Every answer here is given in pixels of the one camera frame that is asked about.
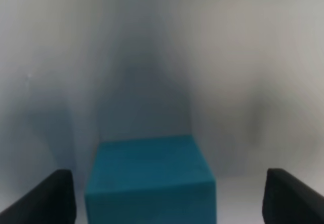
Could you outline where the blue block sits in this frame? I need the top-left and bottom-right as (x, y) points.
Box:
(85, 135), (217, 223)

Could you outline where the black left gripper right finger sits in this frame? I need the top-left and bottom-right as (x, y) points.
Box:
(262, 168), (323, 224)

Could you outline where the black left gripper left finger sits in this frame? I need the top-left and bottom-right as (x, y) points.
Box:
(1, 169), (77, 224)

